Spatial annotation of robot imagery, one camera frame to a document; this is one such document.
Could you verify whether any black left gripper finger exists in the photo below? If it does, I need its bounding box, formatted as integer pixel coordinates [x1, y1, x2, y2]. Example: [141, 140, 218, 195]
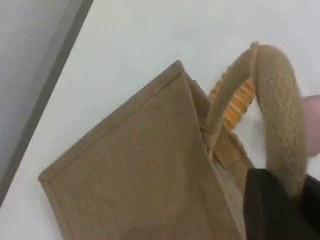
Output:
[244, 167, 305, 240]
[298, 174, 320, 240]

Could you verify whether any pink toy peach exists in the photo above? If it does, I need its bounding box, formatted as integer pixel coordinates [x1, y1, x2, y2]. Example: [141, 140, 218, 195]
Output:
[301, 94, 320, 158]

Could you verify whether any brown jute bag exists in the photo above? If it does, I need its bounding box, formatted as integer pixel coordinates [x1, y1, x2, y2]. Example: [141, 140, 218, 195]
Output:
[37, 41, 309, 240]

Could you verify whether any orange striped toy bread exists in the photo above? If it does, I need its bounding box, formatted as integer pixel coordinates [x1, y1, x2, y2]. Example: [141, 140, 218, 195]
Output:
[208, 72, 256, 131]

